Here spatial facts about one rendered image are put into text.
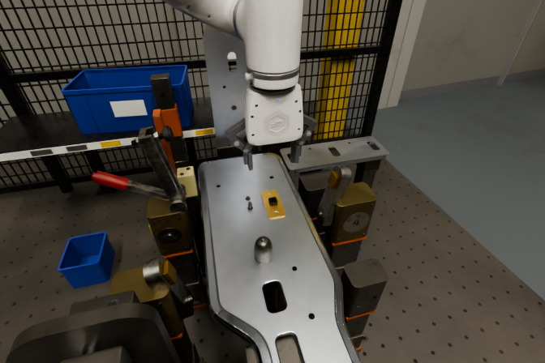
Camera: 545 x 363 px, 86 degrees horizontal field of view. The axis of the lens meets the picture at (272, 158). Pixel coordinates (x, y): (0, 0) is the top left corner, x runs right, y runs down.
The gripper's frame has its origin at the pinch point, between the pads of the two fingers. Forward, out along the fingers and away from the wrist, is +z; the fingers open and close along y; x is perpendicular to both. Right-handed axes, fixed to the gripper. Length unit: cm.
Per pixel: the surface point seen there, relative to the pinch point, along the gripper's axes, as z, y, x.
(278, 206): 11.8, 1.0, -1.5
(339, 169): 0.4, 11.5, -5.9
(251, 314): 12.0, -9.2, -22.6
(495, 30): 44, 322, 234
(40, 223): 43, -71, 39
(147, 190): 2.2, -23.7, -0.9
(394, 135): 113, 161, 156
